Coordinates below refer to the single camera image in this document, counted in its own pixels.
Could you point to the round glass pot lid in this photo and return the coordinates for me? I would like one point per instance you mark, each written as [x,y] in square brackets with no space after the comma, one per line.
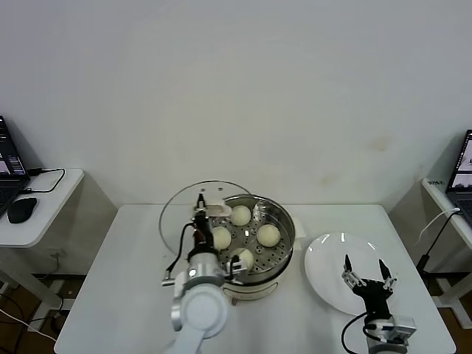
[217,208]

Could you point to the white floor power strip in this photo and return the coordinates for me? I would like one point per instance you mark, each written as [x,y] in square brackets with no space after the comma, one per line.
[60,287]

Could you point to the white round plate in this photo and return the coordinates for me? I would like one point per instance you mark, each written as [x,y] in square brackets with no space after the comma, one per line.
[328,273]

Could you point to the grey laptop with dark screen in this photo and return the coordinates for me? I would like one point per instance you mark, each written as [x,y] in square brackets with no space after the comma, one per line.
[461,173]

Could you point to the white rounded side desk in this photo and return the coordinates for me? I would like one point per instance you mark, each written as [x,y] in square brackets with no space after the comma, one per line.
[44,217]

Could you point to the white steamed baozi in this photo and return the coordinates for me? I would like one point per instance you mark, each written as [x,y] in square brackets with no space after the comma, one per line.
[246,258]
[268,235]
[223,238]
[241,215]

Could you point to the stainless steel steamer basket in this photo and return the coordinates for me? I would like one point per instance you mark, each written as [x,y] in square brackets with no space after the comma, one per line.
[273,254]

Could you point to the white electric cooker base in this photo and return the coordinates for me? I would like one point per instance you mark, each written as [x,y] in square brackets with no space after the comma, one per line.
[258,289]

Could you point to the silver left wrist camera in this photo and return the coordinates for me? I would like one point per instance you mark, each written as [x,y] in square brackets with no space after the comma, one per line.
[234,274]

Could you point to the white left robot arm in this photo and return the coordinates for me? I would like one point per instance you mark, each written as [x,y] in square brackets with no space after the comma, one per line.
[201,309]

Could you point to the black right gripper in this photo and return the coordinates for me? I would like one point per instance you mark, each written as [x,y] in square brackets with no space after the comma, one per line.
[374,295]

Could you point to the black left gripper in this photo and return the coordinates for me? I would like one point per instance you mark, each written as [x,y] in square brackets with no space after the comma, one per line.
[203,236]

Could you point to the black computer mouse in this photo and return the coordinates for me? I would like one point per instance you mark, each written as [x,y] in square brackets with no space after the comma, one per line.
[22,209]

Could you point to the black laptop with pink screen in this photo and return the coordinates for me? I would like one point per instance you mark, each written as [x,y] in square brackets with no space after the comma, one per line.
[9,173]

